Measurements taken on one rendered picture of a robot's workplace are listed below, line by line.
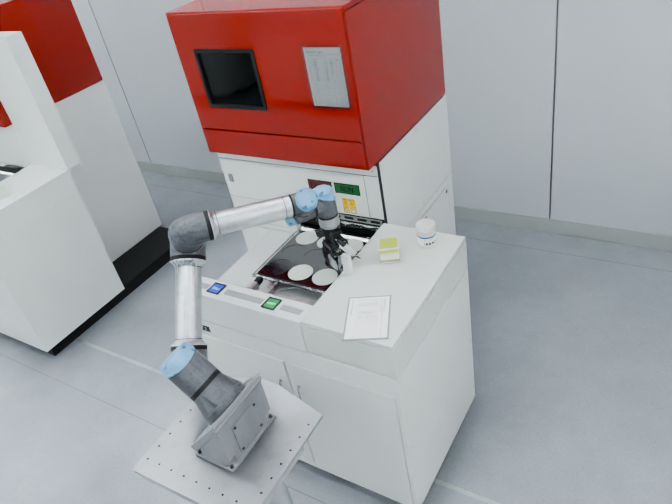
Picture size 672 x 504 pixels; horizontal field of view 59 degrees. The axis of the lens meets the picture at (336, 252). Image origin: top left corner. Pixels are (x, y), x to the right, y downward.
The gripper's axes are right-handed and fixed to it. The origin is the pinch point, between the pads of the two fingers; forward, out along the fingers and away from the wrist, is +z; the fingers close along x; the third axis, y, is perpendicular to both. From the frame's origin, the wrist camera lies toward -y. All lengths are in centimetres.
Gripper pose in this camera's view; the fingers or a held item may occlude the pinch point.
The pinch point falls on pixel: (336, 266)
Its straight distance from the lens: 229.3
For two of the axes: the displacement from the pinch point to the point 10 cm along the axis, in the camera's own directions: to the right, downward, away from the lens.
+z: 1.7, 8.1, 5.6
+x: 8.6, -4.0, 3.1
